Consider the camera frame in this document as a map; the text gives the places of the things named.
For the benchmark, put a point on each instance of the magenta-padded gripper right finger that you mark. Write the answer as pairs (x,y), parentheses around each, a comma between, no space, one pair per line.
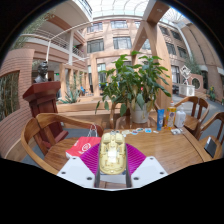
(146,170)

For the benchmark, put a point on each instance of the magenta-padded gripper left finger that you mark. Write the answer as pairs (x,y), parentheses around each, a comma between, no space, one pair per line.
(78,170)

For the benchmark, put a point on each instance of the yellow computer mouse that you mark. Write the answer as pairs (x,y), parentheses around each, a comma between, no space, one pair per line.
(112,153)

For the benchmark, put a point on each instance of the red paper bag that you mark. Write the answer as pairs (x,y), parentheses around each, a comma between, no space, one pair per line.
(80,146)

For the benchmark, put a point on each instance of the small printed sticker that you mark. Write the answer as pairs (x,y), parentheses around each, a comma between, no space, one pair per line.
(135,132)
(126,132)
(148,130)
(140,130)

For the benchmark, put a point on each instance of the small white packet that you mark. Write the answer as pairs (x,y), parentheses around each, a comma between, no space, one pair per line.
(176,131)

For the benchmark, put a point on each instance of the blue tube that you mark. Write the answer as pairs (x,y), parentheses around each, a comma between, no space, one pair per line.
(160,120)

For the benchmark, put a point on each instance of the yellow bottle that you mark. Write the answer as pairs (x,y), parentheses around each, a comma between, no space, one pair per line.
(170,116)

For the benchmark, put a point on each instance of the wooden armchair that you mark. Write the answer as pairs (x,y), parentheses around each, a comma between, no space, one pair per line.
(190,122)
(220,151)
(112,113)
(33,130)

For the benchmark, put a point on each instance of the clear white pump bottle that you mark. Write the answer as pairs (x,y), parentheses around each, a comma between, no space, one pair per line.
(180,118)

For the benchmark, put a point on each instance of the black rectangular device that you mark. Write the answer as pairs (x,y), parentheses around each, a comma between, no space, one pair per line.
(210,146)

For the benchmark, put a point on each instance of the spiky green agave plant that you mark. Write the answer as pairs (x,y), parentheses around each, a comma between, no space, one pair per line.
(70,96)

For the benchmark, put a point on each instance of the white sculpture on plinth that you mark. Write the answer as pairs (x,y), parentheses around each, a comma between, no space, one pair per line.
(186,90)

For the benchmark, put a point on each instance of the green plant in white pot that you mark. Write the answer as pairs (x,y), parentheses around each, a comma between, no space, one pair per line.
(133,80)

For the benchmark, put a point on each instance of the dark bronze bust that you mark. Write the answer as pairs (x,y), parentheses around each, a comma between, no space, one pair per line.
(41,73)

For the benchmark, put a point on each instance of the dark red wooden pedestal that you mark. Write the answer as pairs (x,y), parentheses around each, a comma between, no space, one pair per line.
(43,96)

